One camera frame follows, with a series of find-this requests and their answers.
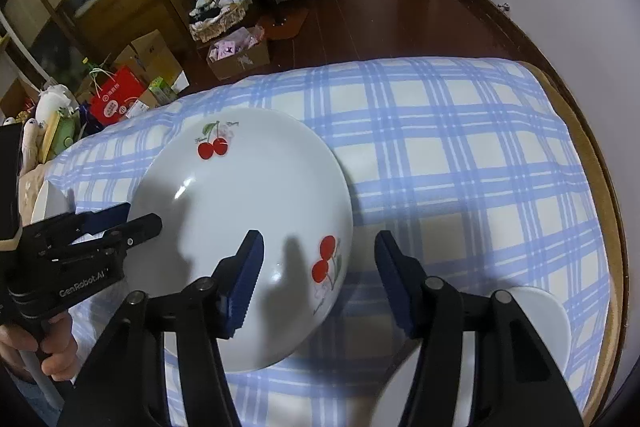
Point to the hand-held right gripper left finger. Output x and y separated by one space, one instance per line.
245 287

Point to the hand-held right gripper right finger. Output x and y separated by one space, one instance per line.
395 287

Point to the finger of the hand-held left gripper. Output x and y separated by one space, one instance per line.
142 229
107 216

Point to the white bowl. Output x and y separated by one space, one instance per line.
47 204

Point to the white cherry plate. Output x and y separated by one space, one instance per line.
240 187
530 322

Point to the person's left hand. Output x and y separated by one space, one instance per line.
57 357

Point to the brown floral blanket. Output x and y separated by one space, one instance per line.
30 187

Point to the green and yellow toy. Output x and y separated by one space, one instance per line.
62 134

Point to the pink plush doll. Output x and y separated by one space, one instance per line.
31 144

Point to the red paper bag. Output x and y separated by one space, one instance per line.
115 102

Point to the white fluffy plush toy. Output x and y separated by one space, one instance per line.
55 102

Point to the person's blue jeans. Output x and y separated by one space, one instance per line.
25 389

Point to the green carton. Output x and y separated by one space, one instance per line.
162 91

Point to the blue plaid cloth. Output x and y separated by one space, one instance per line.
450 157

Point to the cardboard box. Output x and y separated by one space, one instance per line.
150 52

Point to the small box with pink packets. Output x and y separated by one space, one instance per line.
240 57

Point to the wicker basket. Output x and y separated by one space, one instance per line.
220 24

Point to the tan bed mat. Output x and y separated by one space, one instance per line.
607 217

